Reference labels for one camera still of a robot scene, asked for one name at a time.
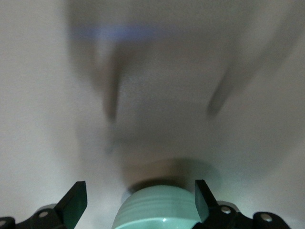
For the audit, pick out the light green bowl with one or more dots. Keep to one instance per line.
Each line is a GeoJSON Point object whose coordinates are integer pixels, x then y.
{"type": "Point", "coordinates": [155, 210]}

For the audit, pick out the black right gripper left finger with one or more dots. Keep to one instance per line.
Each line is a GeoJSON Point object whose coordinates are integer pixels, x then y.
{"type": "Point", "coordinates": [71, 205]}

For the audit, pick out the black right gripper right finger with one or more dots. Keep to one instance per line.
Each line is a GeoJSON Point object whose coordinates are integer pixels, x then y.
{"type": "Point", "coordinates": [205, 202]}

